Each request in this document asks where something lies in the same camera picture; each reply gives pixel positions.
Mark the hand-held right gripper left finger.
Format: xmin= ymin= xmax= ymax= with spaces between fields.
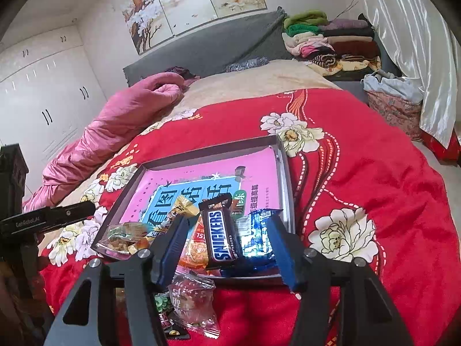
xmin=43 ymin=216 xmax=191 ymax=346

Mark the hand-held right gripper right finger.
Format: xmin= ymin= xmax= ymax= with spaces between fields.
xmin=264 ymin=212 xmax=415 ymax=346

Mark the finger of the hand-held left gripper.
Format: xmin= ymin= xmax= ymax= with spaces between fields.
xmin=50 ymin=201 xmax=97 ymax=228

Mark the orange pastry packet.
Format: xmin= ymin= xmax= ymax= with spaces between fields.
xmin=178 ymin=216 xmax=211 ymax=269

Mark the blue snack packet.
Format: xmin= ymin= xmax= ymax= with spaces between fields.
xmin=236 ymin=209 xmax=289 ymax=273

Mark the clear candy packet red print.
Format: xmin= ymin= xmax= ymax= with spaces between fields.
xmin=169 ymin=272 xmax=221 ymax=339

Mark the yellow snack packet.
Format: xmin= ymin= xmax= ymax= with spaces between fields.
xmin=153 ymin=195 xmax=196 ymax=240

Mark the green orange snack packet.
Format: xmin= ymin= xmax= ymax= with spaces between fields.
xmin=155 ymin=290 xmax=174 ymax=332

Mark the brown chocolate bar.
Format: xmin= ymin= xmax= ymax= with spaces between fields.
xmin=198 ymin=194 xmax=244 ymax=270

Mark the green pastry packet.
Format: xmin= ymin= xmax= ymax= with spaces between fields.
xmin=97 ymin=223 xmax=154 ymax=257

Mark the shallow grey cardboard box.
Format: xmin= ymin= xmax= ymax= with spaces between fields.
xmin=91 ymin=134 xmax=296 ymax=280

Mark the pink book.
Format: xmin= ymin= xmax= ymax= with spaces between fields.
xmin=115 ymin=148 xmax=284 ymax=264

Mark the pink quilt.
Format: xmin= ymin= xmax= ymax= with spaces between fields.
xmin=22 ymin=72 xmax=184 ymax=214

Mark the white wardrobe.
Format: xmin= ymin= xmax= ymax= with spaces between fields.
xmin=0 ymin=25 xmax=109 ymax=202

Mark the red floral blanket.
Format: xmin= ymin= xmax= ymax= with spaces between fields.
xmin=38 ymin=88 xmax=461 ymax=346

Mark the dark purple cloth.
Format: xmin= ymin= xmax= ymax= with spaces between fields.
xmin=164 ymin=66 xmax=201 ymax=82

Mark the beige bed sheet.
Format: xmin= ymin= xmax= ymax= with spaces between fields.
xmin=36 ymin=59 xmax=343 ymax=202

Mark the red cloth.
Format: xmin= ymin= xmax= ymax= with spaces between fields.
xmin=421 ymin=130 xmax=461 ymax=167

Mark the blue-grey patterned cloth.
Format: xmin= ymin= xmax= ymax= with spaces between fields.
xmin=226 ymin=57 xmax=269 ymax=73

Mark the light blue cloth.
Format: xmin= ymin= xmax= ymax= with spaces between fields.
xmin=362 ymin=70 xmax=426 ymax=105

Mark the grey headboard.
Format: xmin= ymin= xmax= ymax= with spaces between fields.
xmin=122 ymin=9 xmax=289 ymax=87

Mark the stack of folded clothes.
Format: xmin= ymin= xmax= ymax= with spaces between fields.
xmin=282 ymin=10 xmax=382 ymax=77

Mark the white satin curtain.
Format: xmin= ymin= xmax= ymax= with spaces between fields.
xmin=360 ymin=0 xmax=461 ymax=148

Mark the floral wall painting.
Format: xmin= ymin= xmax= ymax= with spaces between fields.
xmin=122 ymin=0 xmax=268 ymax=55

